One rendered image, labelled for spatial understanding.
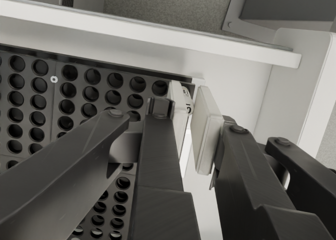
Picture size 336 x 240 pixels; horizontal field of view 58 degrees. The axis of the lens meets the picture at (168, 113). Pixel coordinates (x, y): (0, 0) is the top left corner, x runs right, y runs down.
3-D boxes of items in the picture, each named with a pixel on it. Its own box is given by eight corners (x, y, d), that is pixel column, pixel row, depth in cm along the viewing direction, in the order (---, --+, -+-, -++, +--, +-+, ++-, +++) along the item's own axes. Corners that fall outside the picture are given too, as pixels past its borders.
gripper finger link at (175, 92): (176, 171, 14) (161, 169, 14) (172, 123, 21) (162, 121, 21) (188, 111, 14) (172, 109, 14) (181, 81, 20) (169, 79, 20)
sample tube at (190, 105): (175, 83, 24) (178, 97, 20) (190, 85, 24) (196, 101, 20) (173, 98, 25) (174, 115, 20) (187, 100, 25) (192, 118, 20)
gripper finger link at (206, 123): (208, 115, 14) (225, 118, 14) (198, 84, 20) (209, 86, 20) (195, 174, 14) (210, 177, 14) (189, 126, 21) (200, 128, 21)
